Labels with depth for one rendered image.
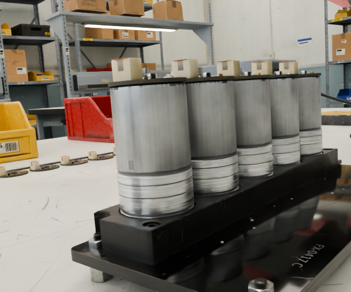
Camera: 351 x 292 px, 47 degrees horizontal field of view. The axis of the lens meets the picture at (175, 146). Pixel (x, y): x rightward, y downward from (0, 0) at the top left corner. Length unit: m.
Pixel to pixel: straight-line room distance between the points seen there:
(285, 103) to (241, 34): 6.02
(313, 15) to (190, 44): 1.84
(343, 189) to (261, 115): 0.05
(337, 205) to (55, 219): 0.13
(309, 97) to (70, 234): 0.13
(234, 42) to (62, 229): 6.13
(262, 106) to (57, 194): 0.15
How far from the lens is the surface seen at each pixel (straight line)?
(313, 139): 0.22
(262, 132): 0.17
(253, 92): 0.16
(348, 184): 0.20
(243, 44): 6.17
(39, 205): 0.24
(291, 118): 0.19
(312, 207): 0.16
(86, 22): 3.04
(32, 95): 4.88
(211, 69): 0.66
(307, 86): 0.21
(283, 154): 0.19
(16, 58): 4.42
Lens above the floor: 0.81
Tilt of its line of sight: 8 degrees down
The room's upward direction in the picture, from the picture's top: 4 degrees counter-clockwise
